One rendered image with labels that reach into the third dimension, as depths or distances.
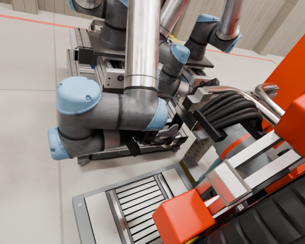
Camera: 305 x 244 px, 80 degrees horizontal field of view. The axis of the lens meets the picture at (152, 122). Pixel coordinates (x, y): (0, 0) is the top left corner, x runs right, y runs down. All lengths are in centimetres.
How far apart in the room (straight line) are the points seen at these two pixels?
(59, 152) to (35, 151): 109
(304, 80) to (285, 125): 63
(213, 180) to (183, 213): 8
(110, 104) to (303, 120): 30
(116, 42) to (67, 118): 64
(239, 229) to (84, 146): 32
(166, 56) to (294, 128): 50
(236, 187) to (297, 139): 12
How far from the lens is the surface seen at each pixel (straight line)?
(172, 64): 71
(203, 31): 115
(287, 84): 100
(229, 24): 101
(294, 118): 34
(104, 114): 36
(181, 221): 38
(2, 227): 132
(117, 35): 95
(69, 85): 35
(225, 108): 43
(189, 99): 47
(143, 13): 44
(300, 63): 98
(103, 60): 97
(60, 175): 139
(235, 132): 60
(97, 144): 44
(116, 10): 92
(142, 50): 40
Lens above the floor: 122
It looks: 41 degrees down
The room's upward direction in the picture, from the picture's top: 23 degrees clockwise
